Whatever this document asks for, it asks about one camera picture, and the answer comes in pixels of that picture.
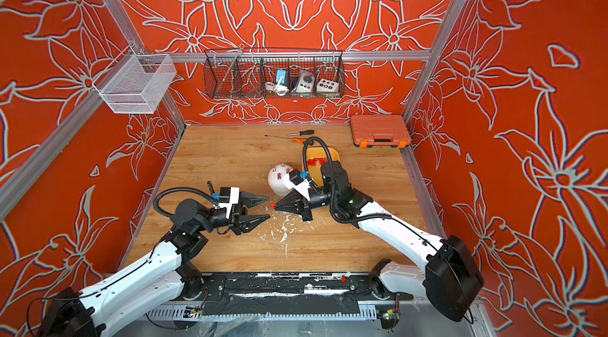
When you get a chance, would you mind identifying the white dome screw fixture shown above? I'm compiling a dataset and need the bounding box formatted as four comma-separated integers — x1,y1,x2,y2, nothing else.
267,163,293,196

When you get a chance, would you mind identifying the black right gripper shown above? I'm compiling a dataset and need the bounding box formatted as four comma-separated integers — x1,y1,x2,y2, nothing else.
276,189,340,226

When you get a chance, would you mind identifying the small black screwdriver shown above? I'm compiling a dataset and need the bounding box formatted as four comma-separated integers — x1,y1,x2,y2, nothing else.
287,130,314,137

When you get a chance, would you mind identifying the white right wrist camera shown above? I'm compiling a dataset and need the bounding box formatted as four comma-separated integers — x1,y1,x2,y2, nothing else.
283,169,311,200

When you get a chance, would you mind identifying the white round socket adapter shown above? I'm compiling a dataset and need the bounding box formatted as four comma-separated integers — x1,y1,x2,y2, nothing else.
295,70,315,94

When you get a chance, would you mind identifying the clear plastic wall bin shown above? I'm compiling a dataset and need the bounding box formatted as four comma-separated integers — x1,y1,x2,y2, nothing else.
92,46,177,115

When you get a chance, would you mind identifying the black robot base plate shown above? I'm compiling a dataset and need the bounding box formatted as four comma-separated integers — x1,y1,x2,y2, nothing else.
196,271,413,316

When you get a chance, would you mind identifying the yellow plastic tray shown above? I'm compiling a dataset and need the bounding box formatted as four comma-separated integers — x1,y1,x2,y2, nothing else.
306,146,340,171

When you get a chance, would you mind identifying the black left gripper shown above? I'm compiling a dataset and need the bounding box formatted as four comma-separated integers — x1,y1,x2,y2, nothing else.
194,194,269,238

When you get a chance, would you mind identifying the blue grey power strip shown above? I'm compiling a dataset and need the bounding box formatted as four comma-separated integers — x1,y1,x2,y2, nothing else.
275,69,288,86

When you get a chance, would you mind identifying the black wire wall basket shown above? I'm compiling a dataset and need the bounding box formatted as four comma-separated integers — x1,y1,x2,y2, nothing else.
203,47,346,99

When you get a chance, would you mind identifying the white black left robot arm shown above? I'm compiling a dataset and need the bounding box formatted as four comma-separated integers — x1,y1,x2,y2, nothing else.
28,187,269,336

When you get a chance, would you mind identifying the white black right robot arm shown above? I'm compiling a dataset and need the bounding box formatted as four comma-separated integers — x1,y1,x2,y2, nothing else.
274,136,485,322

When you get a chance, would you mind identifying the white button box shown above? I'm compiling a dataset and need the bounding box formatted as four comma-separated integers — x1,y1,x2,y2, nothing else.
316,78,339,95

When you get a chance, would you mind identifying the orange handled long screwdriver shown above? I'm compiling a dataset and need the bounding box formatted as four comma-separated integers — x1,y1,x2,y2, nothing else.
265,134,307,145

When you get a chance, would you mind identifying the orange plastic tool case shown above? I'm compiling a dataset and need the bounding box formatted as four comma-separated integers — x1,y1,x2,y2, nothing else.
350,115,412,149

